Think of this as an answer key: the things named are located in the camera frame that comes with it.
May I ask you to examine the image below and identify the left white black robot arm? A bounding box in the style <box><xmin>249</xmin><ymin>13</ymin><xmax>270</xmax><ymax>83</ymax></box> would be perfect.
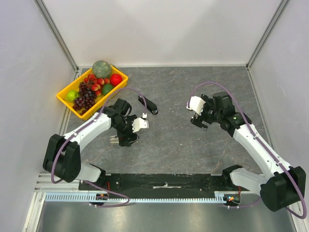
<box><xmin>42</xmin><ymin>99</ymin><xmax>139</xmax><ymax>190</ymax></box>

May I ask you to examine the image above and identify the green melon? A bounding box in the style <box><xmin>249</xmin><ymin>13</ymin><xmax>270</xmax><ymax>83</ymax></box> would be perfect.
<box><xmin>92</xmin><ymin>60</ymin><xmax>112</xmax><ymax>78</ymax></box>

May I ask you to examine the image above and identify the red peach cluster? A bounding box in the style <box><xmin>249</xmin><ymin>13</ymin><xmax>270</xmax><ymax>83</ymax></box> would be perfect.
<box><xmin>83</xmin><ymin>73</ymin><xmax>110</xmax><ymax>96</ymax></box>

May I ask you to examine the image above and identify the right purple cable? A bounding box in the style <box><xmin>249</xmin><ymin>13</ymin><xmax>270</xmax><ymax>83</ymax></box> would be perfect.
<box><xmin>186</xmin><ymin>81</ymin><xmax>307</xmax><ymax>219</ymax></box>

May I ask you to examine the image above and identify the light green lime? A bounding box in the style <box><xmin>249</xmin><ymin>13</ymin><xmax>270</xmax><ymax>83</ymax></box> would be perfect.
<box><xmin>65</xmin><ymin>90</ymin><xmax>79</xmax><ymax>102</ymax></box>

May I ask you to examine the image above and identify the dark green lime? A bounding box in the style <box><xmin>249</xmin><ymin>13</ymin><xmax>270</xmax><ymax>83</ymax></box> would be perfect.
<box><xmin>101</xmin><ymin>84</ymin><xmax>114</xmax><ymax>96</ymax></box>

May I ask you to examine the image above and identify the red apple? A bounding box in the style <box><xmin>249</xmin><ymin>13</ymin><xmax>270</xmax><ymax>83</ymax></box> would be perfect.
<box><xmin>110</xmin><ymin>73</ymin><xmax>123</xmax><ymax>87</ymax></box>

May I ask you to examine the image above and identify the purple grape bunch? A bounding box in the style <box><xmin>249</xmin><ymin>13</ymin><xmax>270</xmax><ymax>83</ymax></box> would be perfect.
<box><xmin>73</xmin><ymin>82</ymin><xmax>97</xmax><ymax>116</ymax></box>

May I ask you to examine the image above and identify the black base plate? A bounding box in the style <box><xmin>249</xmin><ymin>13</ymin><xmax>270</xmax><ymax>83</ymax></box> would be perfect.
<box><xmin>78</xmin><ymin>173</ymin><xmax>252</xmax><ymax>199</ymax></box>

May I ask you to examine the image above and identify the white black stapler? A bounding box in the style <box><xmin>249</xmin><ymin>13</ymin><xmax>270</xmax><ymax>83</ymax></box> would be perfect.
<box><xmin>110</xmin><ymin>135</ymin><xmax>140</xmax><ymax>145</ymax></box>

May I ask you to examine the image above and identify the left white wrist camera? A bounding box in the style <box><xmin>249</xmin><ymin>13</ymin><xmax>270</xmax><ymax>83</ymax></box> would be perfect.
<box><xmin>132</xmin><ymin>113</ymin><xmax>149</xmax><ymax>133</ymax></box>

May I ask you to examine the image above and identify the slotted cable duct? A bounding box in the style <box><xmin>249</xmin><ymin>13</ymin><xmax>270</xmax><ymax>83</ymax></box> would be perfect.
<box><xmin>44</xmin><ymin>192</ymin><xmax>237</xmax><ymax>203</ymax></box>

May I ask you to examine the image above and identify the yellow plastic tray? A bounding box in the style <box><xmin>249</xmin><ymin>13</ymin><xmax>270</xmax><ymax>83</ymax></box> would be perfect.
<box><xmin>56</xmin><ymin>67</ymin><xmax>128</xmax><ymax>120</ymax></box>

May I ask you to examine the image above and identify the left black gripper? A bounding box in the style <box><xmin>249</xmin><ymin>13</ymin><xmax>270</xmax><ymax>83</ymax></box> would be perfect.
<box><xmin>112</xmin><ymin>115</ymin><xmax>139</xmax><ymax>146</ymax></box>

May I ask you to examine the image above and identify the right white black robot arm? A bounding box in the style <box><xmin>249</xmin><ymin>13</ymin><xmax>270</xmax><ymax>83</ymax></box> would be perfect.
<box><xmin>186</xmin><ymin>92</ymin><xmax>306</xmax><ymax>212</ymax></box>

